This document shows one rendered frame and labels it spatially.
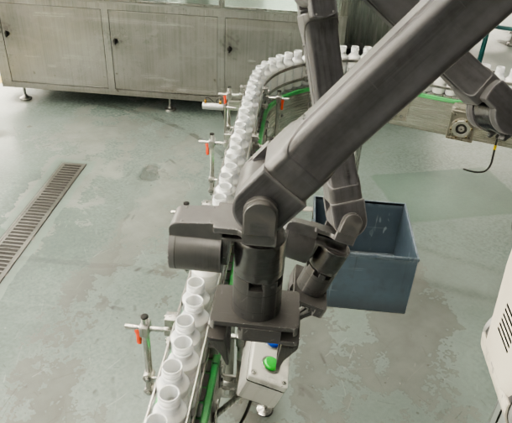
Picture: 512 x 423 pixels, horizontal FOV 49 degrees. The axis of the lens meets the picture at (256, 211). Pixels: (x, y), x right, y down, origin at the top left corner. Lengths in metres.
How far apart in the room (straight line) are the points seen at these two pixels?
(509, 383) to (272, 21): 3.76
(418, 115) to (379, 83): 2.34
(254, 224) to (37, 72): 4.64
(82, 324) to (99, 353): 0.22
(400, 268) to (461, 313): 1.37
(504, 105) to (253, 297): 0.57
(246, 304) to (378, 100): 0.27
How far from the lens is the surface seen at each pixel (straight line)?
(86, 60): 4.92
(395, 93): 0.52
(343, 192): 0.95
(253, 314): 0.65
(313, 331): 2.78
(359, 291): 1.79
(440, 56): 0.51
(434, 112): 2.83
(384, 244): 2.06
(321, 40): 0.93
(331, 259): 0.98
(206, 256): 0.60
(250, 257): 0.60
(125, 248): 3.28
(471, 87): 1.01
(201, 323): 1.18
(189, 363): 1.10
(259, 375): 1.10
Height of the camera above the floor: 1.95
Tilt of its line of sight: 33 degrees down
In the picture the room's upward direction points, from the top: 3 degrees clockwise
